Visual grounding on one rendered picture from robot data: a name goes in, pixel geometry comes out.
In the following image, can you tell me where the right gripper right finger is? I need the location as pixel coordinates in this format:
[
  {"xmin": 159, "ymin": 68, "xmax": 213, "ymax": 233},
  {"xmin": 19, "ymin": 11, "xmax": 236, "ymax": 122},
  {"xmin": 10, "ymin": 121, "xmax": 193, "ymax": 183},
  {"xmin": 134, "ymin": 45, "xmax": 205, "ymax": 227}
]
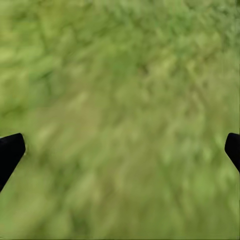
[{"xmin": 224, "ymin": 132, "xmax": 240, "ymax": 172}]

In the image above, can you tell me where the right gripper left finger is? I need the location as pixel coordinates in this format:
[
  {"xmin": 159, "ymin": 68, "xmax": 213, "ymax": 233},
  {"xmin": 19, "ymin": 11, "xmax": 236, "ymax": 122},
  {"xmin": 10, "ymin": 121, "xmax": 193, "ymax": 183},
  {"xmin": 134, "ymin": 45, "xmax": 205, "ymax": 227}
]
[{"xmin": 0, "ymin": 133, "xmax": 26, "ymax": 192}]

